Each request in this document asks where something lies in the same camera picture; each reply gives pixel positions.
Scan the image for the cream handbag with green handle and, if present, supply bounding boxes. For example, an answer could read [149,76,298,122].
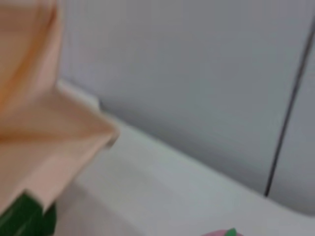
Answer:
[0,0,121,236]

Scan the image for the pink toy peach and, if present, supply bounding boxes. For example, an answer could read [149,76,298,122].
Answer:
[201,227,245,236]

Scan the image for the thin dark wall strip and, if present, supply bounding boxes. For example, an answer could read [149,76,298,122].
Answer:
[264,31,315,197]

